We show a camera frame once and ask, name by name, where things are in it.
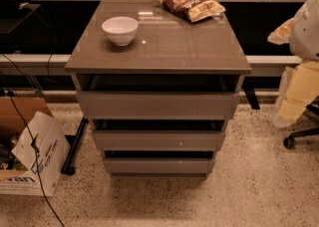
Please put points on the grey drawer cabinet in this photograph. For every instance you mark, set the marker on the grey drawer cabinet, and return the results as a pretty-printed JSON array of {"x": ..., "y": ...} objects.
[{"x": 169, "y": 55}]

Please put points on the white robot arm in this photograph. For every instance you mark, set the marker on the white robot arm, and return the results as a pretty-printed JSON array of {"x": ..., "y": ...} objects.
[{"x": 301, "y": 32}]

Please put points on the black right table leg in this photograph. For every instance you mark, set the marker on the black right table leg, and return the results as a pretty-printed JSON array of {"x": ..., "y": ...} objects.
[{"x": 252, "y": 98}]

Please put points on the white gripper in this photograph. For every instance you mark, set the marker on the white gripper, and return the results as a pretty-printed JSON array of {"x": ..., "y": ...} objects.
[{"x": 306, "y": 31}]

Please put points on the grey bottom drawer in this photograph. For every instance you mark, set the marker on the grey bottom drawer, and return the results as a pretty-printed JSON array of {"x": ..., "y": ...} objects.
[{"x": 166, "y": 166}]

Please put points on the grey drawer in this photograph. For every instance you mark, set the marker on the grey drawer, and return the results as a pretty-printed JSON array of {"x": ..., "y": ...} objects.
[
  {"x": 166, "y": 166},
  {"x": 157, "y": 106},
  {"x": 158, "y": 140}
]

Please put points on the open cardboard box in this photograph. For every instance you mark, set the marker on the open cardboard box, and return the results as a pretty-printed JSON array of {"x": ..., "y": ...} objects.
[{"x": 39, "y": 147}]

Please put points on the black table leg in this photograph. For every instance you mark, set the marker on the black table leg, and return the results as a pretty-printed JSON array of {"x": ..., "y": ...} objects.
[
  {"x": 252, "y": 98},
  {"x": 73, "y": 141}
]

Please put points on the brown chip bag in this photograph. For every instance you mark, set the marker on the brown chip bag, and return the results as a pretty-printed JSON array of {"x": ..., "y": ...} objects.
[{"x": 193, "y": 10}]

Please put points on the black office chair base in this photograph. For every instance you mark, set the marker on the black office chair base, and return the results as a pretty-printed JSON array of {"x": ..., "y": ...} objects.
[{"x": 289, "y": 141}]

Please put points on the white ceramic bowl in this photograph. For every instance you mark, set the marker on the white ceramic bowl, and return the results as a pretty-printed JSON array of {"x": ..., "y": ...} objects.
[{"x": 120, "y": 30}]

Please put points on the grey top drawer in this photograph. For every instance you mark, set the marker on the grey top drawer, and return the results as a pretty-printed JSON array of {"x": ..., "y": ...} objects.
[{"x": 157, "y": 106}]

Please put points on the grey middle drawer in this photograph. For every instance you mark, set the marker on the grey middle drawer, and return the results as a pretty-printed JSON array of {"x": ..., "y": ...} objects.
[{"x": 158, "y": 140}]

